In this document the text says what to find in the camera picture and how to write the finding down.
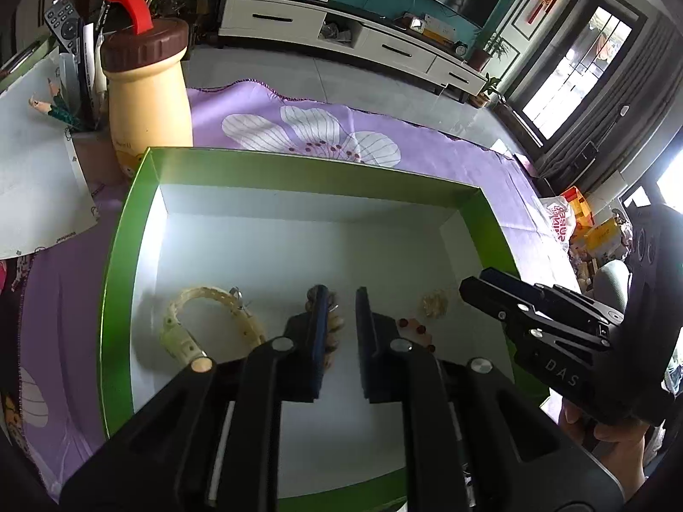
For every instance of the green pencil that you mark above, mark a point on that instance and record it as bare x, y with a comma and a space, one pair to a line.
56, 90
48, 109

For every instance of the small potted plant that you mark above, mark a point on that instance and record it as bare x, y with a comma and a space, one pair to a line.
488, 93

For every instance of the white paper sheet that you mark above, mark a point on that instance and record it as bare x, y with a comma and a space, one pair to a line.
37, 170

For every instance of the white tv cabinet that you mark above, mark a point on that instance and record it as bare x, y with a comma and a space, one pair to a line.
373, 42

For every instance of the grey curtain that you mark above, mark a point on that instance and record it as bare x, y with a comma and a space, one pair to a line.
640, 106

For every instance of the person's right hand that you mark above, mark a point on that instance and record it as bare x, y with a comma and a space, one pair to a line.
616, 453

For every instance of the white pen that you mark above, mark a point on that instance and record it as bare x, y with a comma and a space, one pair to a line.
100, 74

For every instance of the small alarm clock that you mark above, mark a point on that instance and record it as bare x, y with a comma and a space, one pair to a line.
461, 49

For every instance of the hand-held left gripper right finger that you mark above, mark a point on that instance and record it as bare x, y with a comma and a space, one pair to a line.
365, 341

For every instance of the purple floral cloth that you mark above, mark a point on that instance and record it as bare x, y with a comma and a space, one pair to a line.
427, 160

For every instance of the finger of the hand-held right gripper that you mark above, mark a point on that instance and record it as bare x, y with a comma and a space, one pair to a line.
512, 281
485, 296

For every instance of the cream wristwatch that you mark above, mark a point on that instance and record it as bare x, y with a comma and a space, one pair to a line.
181, 341

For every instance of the white red printed plastic bag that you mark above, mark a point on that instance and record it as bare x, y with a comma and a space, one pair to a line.
557, 221

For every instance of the pen holder cup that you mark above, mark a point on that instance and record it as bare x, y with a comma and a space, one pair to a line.
93, 154

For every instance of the yellow carton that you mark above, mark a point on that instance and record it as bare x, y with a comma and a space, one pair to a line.
579, 208

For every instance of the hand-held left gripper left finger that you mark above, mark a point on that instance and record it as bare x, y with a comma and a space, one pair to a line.
320, 330

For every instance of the grey remote control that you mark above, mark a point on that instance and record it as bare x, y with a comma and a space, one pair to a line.
61, 21

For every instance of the cream bottle brown cap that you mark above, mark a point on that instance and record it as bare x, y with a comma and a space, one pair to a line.
144, 106

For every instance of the green cardboard box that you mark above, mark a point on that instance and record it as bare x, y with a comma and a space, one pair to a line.
128, 277

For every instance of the barred window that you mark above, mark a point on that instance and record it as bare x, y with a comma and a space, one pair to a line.
581, 64

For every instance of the potted plant brown pot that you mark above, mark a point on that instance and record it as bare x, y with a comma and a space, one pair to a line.
480, 58

